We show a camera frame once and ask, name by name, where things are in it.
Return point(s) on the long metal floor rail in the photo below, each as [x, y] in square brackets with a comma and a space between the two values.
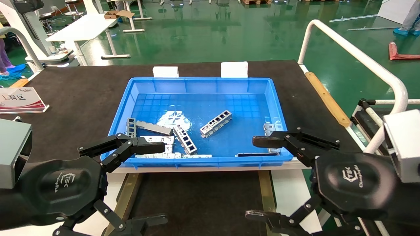
[370, 28]
[354, 18]

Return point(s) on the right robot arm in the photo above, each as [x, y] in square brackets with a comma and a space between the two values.
[408, 206]

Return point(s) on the long thin metal bracket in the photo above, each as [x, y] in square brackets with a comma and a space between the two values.
[183, 156]

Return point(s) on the acrylic sign with Chinese text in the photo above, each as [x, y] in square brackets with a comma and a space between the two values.
[19, 100]

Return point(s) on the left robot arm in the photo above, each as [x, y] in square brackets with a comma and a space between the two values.
[10, 206]

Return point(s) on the black and white cart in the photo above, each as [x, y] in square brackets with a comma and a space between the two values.
[367, 121]

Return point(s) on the silver metal bracket with slots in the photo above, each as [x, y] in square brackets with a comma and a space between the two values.
[185, 140]
[216, 124]

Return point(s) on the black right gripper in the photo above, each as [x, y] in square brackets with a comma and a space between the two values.
[354, 183]

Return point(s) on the black table mat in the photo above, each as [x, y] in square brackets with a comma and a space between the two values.
[78, 98]

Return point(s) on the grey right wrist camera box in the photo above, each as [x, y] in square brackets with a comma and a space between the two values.
[405, 144]

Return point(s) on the white table frame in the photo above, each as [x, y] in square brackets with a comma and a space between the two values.
[133, 23]

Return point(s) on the blue plastic bin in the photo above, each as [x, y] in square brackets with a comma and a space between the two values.
[210, 86]

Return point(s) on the silver metal bracket with clips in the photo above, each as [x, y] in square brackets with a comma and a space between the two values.
[269, 128]

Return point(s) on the white foam block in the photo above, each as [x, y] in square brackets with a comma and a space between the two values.
[165, 71]
[234, 69]

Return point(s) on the dark flat metal strip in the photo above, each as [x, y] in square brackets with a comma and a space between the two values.
[252, 154]

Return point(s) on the person in purple trousers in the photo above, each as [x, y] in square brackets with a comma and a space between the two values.
[5, 59]

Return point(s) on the white work table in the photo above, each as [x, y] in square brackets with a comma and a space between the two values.
[85, 28]

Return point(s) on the red angled floor piece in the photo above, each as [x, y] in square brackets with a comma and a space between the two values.
[393, 52]

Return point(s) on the white-silver flat metal bracket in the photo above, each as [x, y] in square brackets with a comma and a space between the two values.
[165, 141]

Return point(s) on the grey curved handrail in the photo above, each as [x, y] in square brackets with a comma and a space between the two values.
[24, 44]

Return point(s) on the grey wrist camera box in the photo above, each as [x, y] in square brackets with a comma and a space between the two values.
[405, 144]
[11, 150]

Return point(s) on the white machine stand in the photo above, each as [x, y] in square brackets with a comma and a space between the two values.
[29, 23]

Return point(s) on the flat grey metal bracket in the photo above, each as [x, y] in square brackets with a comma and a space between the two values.
[154, 127]

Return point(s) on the white leaning board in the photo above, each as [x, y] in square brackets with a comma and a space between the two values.
[393, 9]

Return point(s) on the open cardboard box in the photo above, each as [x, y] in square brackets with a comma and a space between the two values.
[116, 14]

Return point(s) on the wooden edge strip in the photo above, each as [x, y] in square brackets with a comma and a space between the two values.
[328, 100]

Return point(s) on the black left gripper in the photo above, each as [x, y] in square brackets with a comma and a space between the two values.
[62, 186]

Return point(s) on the white tubular handrail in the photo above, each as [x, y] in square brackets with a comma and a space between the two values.
[361, 55]

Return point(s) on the person in white trousers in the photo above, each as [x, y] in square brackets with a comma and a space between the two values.
[410, 19]

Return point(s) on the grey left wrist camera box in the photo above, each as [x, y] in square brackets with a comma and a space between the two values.
[11, 150]

